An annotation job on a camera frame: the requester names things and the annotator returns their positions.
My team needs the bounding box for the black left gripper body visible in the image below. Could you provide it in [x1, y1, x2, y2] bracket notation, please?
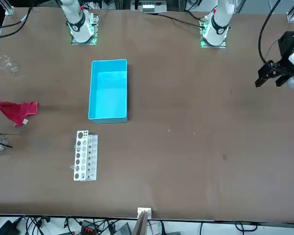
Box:
[277, 31, 294, 65]

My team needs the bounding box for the red cloth rag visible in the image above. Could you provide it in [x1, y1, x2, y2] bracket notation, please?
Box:
[0, 100, 39, 128]

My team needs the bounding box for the blue plastic storage box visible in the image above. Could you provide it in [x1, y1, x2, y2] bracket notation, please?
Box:
[87, 58, 128, 124]

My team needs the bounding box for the clear glass beaker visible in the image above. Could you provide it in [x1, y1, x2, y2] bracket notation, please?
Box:
[0, 55, 21, 77]

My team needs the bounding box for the white test tube rack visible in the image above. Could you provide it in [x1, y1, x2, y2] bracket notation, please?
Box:
[70, 130, 98, 182]

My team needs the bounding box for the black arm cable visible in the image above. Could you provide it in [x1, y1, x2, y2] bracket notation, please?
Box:
[258, 0, 289, 65]

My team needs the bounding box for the black base cable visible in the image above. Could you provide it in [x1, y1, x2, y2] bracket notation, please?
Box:
[146, 12, 204, 27]

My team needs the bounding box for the aluminium frame post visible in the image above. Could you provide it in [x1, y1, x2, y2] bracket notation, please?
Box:
[136, 207, 152, 235]

